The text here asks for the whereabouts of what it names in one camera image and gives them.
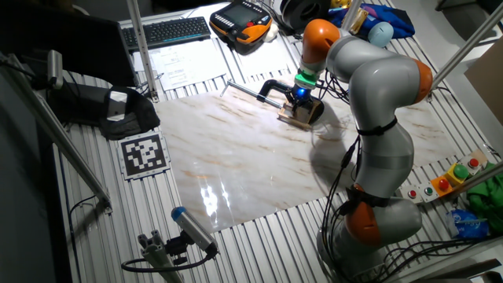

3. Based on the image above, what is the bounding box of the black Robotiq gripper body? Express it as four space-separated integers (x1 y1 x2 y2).
289 86 317 108

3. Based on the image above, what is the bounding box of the miniature wooden sliding window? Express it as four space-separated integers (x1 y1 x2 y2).
277 98 318 130

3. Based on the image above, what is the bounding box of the black steel C-clamp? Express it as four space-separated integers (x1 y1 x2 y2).
219 78 325 126

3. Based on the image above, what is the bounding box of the printed paper sheet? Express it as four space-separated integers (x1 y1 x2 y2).
234 37 294 79
130 49 159 86
150 38 229 92

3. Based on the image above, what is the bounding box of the marble pattern board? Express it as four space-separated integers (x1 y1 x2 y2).
154 72 459 233

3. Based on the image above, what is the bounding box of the black round spool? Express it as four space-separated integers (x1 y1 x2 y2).
279 0 333 35

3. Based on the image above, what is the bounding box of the golden brown packet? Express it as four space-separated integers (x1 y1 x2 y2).
345 7 369 35

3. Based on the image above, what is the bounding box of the orange black teach pendant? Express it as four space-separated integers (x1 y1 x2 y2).
208 0 274 56

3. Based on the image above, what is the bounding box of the light blue egg toy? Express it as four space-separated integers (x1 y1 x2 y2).
367 21 395 49

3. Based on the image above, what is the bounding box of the blue fabric bag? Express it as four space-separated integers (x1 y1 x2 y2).
328 2 416 40

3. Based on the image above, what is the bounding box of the grey box red button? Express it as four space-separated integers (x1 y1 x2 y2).
400 184 424 204

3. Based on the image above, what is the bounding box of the grey box green button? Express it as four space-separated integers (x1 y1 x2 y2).
417 181 439 204

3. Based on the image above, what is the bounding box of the black computer keyboard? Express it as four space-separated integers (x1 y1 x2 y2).
120 16 212 53

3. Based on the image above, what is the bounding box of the orange box red button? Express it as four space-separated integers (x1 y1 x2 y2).
430 175 455 197

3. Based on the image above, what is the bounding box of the black white marker board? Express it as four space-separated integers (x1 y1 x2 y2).
116 130 172 181

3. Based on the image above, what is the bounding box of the black fabric bag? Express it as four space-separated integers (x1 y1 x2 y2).
97 85 161 142

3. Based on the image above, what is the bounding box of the yellow box green button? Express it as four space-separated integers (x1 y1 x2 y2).
446 162 471 186

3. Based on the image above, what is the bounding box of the white box red button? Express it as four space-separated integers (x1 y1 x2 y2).
459 149 488 176

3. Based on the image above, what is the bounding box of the brown cardboard box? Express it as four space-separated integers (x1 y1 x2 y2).
463 37 503 127

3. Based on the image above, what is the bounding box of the blue plastic bag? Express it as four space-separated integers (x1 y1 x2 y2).
446 208 490 240

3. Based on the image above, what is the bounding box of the green cloth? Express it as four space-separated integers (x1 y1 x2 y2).
465 161 503 237

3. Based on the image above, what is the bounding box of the short aluminium extrusion stub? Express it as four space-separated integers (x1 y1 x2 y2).
137 230 185 283

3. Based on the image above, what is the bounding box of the black case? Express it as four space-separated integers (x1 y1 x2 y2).
46 80 111 127

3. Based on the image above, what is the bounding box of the black computer monitor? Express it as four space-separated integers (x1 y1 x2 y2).
0 7 137 87

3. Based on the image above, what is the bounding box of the green wrist mount adapter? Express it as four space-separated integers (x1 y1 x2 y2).
293 68 320 90

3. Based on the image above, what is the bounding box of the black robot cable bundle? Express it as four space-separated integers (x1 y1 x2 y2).
316 68 492 283

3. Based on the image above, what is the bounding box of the silver upright post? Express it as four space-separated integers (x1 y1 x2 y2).
340 0 363 31

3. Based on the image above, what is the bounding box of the silver camera with blue end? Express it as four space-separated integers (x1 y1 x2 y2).
171 206 219 255

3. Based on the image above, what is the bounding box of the aluminium frame beam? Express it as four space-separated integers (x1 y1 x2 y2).
0 50 114 215
425 2 503 102
125 0 160 104
450 160 503 196

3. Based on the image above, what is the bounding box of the black camera bracket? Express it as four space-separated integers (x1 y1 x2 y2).
164 231 190 266

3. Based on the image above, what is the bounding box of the black camera cable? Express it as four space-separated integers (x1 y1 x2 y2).
120 249 216 274

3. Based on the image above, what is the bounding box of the silver depth camera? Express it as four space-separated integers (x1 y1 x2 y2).
46 50 64 90

